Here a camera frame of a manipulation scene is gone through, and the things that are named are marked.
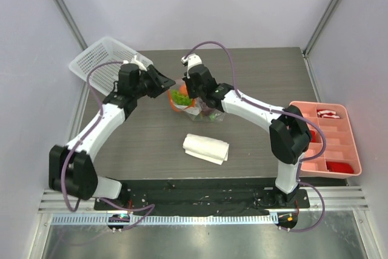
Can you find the dark purple fake fruit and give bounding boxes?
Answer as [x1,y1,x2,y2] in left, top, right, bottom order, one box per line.
[201,103,216,118]

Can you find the pink compartment tray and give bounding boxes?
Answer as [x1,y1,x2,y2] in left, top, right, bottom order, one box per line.
[291,101,362,179]

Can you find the white slotted cable duct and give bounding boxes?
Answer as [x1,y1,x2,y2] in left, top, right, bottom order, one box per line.
[51,212,278,226]

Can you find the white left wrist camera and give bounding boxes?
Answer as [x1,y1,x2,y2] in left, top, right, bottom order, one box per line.
[122,55,147,71]

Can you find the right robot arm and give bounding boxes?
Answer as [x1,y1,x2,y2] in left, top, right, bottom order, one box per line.
[183,64,312,207]

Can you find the white perforated plastic basket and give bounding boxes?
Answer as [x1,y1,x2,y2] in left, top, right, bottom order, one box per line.
[69,36,154,98]

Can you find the orange fake fruit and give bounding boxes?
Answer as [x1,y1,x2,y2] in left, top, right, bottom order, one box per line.
[179,85,188,96]

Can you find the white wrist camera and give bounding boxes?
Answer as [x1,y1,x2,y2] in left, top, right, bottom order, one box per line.
[122,55,147,71]
[181,53,202,72]

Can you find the clear zip top bag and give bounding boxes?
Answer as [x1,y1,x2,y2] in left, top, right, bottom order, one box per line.
[167,79,226,122]

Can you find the red white item in tray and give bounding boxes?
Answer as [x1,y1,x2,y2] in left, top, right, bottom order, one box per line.
[316,109,341,119]

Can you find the folded white cloth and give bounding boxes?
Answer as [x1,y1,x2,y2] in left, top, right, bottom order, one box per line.
[182,133,229,165]

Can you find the green fake grapes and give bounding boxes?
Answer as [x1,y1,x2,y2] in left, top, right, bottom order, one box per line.
[170,90,193,106]

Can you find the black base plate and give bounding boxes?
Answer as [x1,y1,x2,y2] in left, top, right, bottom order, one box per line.
[112,178,310,217]

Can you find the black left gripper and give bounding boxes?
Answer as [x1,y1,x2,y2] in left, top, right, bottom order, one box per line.
[133,66,176,99]

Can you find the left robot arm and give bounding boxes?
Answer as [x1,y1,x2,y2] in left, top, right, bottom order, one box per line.
[48,60,176,210]

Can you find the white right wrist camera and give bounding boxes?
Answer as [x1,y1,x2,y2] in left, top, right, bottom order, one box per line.
[181,53,202,72]

